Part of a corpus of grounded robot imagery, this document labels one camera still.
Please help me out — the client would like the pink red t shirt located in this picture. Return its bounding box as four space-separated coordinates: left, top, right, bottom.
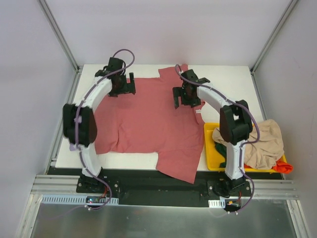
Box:
95 67 204 183

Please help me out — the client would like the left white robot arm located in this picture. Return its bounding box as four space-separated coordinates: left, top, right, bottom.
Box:
62 57 136 193

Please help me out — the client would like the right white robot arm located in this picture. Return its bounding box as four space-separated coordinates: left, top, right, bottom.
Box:
172 64 254 198

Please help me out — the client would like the dark green t shirt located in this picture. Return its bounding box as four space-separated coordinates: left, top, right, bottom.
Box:
215 142 227 168

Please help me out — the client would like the folded lavender t shirt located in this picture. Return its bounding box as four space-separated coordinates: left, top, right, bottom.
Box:
69 144 77 151

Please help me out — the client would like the beige t shirt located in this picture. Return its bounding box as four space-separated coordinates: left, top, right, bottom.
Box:
212 119 285 171

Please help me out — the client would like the orange t shirt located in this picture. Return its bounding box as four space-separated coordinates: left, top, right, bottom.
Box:
272 159 293 174

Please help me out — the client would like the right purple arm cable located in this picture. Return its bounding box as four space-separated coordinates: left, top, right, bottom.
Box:
174 64 262 215

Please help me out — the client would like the right aluminium frame post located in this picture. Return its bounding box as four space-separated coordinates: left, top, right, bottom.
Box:
250 0 299 75

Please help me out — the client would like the aluminium frame post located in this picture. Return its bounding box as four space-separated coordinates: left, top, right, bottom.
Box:
37 0 80 72
250 0 299 75

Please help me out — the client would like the left aluminium frame post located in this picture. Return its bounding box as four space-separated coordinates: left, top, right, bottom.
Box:
37 0 80 72

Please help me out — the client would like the right white cable duct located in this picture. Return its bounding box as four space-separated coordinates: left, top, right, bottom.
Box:
208 199 225 209

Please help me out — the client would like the white cable duct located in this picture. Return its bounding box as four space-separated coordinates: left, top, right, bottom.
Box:
42 195 119 206
208 199 225 209

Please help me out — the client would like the left white cable duct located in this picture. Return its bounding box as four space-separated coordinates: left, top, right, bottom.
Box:
42 195 119 206

